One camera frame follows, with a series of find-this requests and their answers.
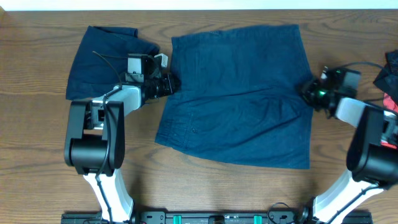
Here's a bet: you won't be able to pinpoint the dark garment at edge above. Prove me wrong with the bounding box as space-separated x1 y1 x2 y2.
373 50 397 104

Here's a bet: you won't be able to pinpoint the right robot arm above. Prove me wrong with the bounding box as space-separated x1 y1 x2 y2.
296 67 397 224

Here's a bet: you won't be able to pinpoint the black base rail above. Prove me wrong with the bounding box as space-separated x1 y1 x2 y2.
60 210 373 224

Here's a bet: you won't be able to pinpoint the blue denim shorts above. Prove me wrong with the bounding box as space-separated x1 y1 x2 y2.
155 24 313 169

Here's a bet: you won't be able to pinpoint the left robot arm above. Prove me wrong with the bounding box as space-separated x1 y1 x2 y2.
62 54 179 223

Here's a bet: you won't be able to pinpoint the red garment at edge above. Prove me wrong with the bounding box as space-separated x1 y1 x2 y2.
382 93 398 113

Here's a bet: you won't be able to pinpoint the folded dark navy shorts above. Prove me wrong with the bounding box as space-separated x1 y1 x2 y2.
65 26 159 100

